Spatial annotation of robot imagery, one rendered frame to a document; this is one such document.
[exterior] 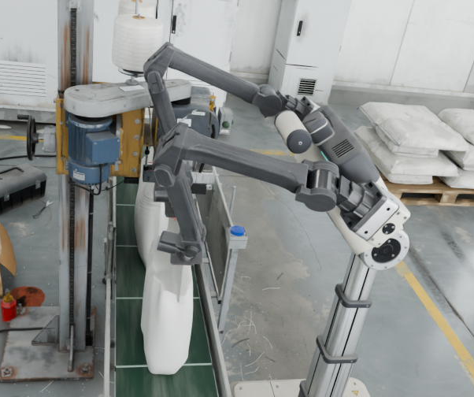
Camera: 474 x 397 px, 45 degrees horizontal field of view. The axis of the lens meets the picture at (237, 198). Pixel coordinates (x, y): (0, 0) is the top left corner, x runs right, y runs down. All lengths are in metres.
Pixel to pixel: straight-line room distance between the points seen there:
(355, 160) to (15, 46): 3.87
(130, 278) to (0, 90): 2.75
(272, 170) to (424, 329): 2.41
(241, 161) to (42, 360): 1.88
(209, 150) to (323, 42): 4.75
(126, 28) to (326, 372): 1.38
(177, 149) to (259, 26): 5.16
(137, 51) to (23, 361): 1.65
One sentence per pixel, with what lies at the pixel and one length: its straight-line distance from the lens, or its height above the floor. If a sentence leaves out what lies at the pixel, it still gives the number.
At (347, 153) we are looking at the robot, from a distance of 1.55.
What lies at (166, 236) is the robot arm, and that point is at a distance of 1.73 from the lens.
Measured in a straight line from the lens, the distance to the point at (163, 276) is 2.15.
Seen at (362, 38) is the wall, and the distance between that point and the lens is 6.82.
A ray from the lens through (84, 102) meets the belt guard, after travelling 1.98.
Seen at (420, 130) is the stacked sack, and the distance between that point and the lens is 4.79.
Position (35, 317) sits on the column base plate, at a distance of 3.19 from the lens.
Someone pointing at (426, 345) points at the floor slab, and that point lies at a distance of 3.51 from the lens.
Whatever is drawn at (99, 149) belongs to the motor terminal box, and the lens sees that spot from 1.99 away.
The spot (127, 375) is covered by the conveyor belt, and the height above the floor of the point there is 0.38.
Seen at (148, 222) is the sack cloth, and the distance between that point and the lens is 2.77.
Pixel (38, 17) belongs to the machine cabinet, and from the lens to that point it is 4.96.
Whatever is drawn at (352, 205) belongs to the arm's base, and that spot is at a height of 1.49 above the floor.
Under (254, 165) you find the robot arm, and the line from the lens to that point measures 1.33.
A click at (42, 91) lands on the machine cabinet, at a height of 0.35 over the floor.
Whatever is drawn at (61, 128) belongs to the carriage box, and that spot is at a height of 1.22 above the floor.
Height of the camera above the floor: 2.13
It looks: 29 degrees down
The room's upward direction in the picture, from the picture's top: 10 degrees clockwise
